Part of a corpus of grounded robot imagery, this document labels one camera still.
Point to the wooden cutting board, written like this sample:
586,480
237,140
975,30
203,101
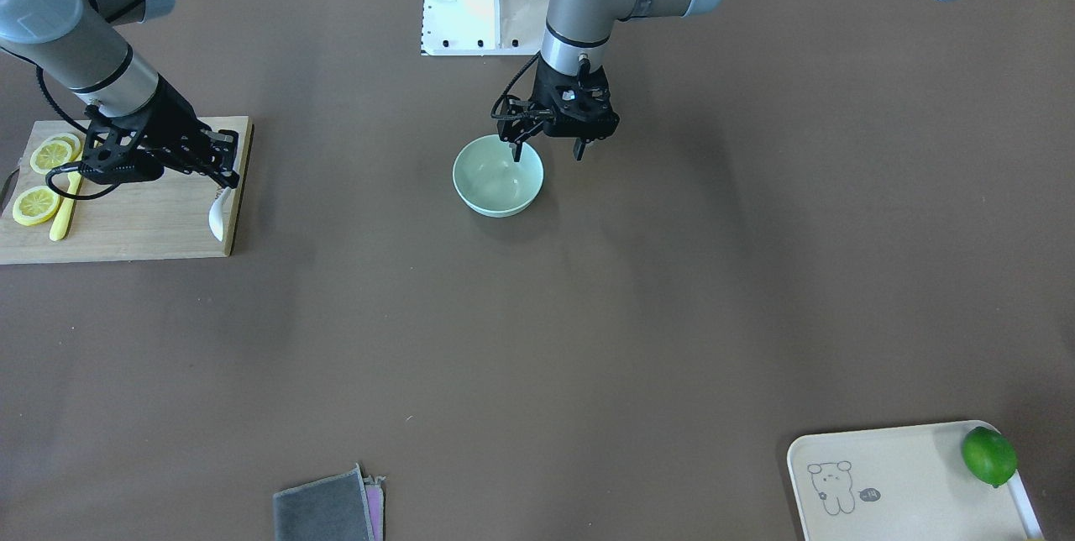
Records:
157,220

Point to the white spoon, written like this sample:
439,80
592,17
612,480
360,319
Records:
216,215

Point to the grey folded cloth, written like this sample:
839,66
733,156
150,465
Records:
350,506

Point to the black gripper at board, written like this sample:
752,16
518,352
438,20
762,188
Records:
174,123

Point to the mint green bowl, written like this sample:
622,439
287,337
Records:
491,182

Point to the lemon slice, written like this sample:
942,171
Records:
35,205
57,150

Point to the green lime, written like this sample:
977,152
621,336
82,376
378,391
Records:
989,456

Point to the lemon slice lower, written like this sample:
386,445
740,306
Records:
35,205

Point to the cream serving tray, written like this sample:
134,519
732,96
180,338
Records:
903,483

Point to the grey robot arm at board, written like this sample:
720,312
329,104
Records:
77,43

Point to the yellow knife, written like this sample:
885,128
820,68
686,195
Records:
61,222

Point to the black gripper near bowl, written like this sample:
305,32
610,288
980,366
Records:
514,132

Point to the lemon slice upper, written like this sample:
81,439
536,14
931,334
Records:
57,150

